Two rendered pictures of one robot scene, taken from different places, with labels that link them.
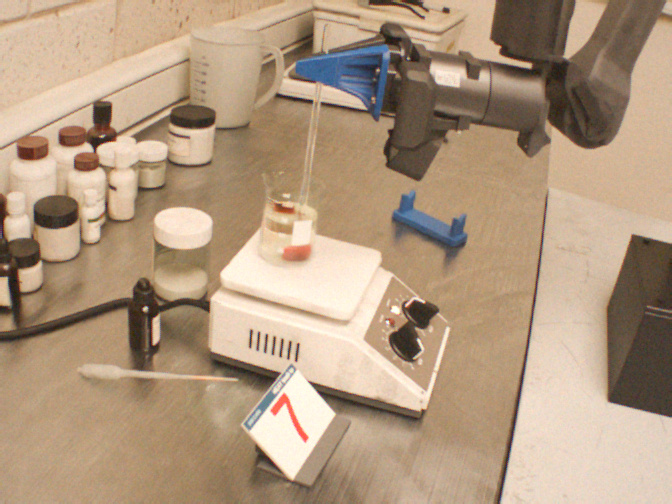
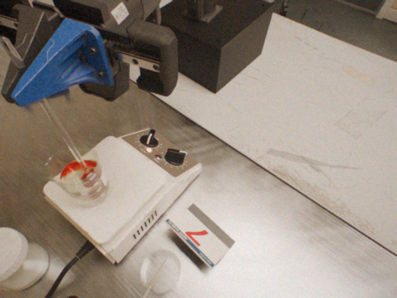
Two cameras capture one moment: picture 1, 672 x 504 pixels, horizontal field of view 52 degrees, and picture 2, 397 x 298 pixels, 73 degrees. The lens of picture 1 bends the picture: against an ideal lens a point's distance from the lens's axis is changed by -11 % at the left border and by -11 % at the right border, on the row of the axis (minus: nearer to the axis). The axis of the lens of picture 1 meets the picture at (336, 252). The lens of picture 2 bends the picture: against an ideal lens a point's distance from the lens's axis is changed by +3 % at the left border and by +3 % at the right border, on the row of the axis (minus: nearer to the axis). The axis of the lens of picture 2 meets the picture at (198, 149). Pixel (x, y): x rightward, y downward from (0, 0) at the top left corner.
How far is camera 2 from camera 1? 43 cm
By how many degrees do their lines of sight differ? 54
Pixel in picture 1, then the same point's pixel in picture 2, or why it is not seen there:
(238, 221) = not seen: outside the picture
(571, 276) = not seen: hidden behind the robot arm
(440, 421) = (203, 163)
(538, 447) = (232, 134)
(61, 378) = not seen: outside the picture
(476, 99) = (138, 14)
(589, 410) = (217, 103)
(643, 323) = (221, 56)
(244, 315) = (128, 236)
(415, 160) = (123, 83)
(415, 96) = (172, 54)
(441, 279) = (95, 110)
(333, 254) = (103, 161)
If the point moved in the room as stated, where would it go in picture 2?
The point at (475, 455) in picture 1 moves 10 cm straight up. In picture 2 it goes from (229, 160) to (239, 126)
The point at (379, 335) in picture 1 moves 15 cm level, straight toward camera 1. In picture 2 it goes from (169, 167) to (258, 218)
